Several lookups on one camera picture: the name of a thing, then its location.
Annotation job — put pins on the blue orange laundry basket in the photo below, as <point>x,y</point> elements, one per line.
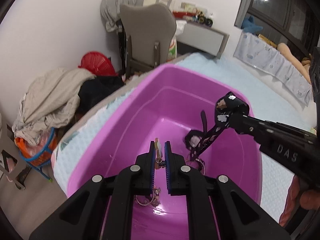
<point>39,156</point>

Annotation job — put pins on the large silver bangle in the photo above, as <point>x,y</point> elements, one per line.
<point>199,165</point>

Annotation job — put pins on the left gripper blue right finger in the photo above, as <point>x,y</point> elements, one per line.
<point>168,165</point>

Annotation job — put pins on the blue cloud pattern blanket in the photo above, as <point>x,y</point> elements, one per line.
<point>258,54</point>

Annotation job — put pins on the right hand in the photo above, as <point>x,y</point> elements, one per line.
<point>308,200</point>

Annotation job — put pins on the teal plush toy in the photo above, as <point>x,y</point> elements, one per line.
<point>249,26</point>

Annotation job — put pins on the grey chair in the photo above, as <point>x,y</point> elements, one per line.
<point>149,31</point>

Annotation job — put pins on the grey white floating desk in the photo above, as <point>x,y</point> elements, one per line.
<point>196,37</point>

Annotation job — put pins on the black floral strap keychain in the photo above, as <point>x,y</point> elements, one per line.
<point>225,107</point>

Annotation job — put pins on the purple plastic tub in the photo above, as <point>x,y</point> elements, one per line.
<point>166,105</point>

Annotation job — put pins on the yellow flower earrings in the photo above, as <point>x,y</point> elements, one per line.
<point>159,161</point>

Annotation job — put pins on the small silver twisted bangle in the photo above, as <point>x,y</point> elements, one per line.
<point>144,200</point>

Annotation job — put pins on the tan teddy bear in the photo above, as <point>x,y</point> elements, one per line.
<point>302,66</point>

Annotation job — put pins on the red plastic basket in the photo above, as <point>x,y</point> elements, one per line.
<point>98,64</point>

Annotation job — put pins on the pile of grey clothes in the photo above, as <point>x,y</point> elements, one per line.
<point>50,102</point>

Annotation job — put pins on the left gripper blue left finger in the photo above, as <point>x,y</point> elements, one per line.
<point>152,153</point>

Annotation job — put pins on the white plastic bag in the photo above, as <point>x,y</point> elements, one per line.
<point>172,53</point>

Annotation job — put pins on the toy car on desk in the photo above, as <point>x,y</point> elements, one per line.
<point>202,19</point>

